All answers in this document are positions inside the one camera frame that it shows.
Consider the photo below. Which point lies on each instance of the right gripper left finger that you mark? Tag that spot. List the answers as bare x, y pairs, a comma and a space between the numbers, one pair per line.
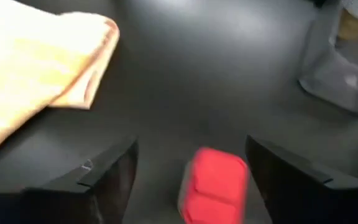
73, 202

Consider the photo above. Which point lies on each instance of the red smoked paprika tin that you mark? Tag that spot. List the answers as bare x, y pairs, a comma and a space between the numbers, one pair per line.
216, 186

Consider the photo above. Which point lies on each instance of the dark grey translucent bin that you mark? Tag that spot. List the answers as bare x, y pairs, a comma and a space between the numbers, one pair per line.
337, 77

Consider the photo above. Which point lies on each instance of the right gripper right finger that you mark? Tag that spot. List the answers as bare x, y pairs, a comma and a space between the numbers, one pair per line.
315, 199

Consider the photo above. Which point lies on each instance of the yellow folded cloth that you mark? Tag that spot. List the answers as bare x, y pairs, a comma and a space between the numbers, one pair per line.
26, 62

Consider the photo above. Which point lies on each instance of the black table mat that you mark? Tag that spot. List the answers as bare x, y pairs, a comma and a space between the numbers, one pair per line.
197, 77

